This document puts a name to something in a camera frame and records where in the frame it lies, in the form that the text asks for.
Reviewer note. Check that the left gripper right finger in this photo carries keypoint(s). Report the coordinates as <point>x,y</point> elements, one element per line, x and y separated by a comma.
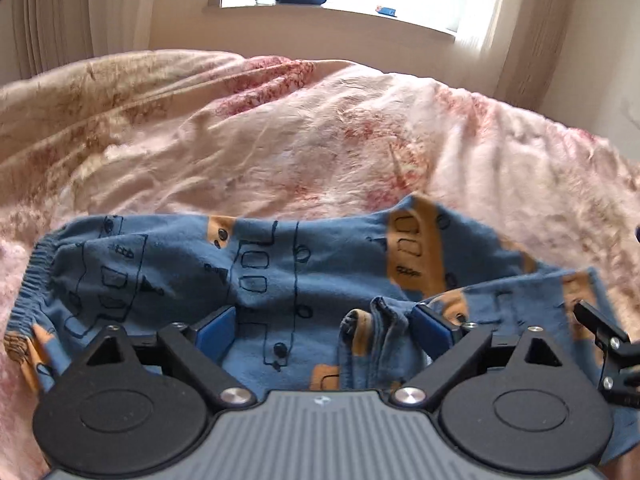
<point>433,333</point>

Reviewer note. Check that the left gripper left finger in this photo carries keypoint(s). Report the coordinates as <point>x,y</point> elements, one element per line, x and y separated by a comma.
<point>215,333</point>

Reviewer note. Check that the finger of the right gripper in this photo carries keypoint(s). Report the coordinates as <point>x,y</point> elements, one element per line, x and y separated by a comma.
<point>619,378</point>

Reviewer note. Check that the blue patterned pants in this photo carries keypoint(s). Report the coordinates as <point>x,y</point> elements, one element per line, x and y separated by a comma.
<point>323,379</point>

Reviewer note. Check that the pink floral bedspread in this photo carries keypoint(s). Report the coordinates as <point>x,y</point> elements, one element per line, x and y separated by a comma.
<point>183,131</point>

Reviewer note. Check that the small blue object on sill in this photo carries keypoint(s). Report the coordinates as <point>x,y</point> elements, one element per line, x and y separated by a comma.
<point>385,10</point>

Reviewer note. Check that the beige curtain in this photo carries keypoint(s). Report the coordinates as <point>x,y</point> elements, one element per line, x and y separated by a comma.
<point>40,35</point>

